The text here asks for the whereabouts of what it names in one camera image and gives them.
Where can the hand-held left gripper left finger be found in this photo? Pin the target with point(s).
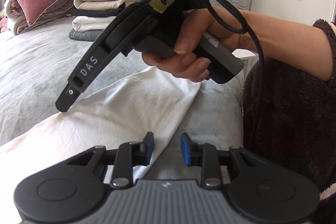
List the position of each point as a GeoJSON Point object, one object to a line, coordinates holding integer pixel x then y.
{"type": "Point", "coordinates": [150, 145]}

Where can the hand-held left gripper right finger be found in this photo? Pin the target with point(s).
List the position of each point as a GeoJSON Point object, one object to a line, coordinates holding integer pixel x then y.
{"type": "Point", "coordinates": [185, 148]}

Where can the white pants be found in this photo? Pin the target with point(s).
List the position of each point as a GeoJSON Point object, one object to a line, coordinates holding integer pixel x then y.
{"type": "Point", "coordinates": [118, 114]}

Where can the person's right forearm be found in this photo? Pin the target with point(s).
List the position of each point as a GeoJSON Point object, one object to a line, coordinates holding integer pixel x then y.
{"type": "Point", "coordinates": [278, 35]}

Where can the person's right hand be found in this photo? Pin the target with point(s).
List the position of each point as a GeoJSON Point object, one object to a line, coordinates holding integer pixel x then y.
{"type": "Point", "coordinates": [189, 64]}

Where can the folded white garment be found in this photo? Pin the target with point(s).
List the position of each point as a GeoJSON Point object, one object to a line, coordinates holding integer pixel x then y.
{"type": "Point", "coordinates": [92, 23]}

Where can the folded black garment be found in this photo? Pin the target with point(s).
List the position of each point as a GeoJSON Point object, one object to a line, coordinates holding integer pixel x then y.
{"type": "Point", "coordinates": [92, 13]}

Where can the person's dark fleece robe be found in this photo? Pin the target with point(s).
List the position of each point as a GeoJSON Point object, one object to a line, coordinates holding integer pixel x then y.
{"type": "Point", "coordinates": [288, 121]}

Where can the folded grey pink quilt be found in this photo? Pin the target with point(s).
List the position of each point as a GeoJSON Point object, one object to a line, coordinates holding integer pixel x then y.
{"type": "Point", "coordinates": [15, 14]}

